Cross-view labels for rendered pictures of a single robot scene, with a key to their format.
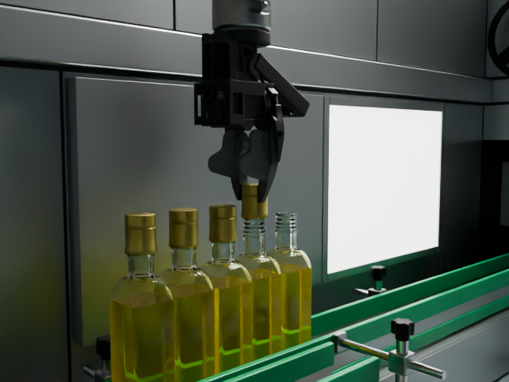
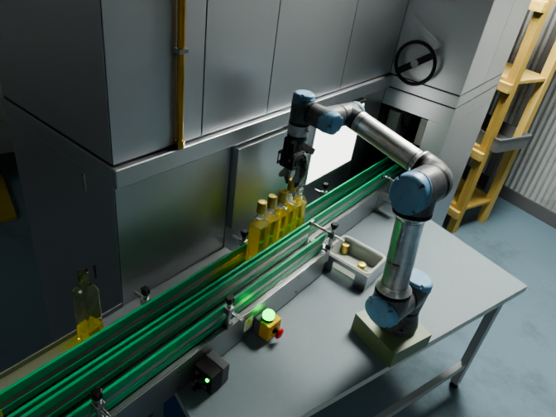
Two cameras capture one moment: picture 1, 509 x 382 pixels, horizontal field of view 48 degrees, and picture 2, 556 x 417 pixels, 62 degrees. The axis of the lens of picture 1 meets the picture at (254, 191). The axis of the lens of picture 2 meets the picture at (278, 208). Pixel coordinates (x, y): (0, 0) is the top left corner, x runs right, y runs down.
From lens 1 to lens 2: 112 cm
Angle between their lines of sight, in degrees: 30
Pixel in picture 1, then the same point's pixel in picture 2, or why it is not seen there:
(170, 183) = (260, 172)
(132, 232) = (261, 208)
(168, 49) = (265, 126)
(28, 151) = (221, 173)
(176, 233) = (270, 203)
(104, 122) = (245, 160)
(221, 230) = (283, 199)
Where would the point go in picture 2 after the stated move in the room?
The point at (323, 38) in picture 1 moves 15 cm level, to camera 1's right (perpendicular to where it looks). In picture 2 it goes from (319, 90) to (354, 93)
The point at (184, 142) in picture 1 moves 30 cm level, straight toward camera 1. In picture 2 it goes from (266, 156) to (288, 200)
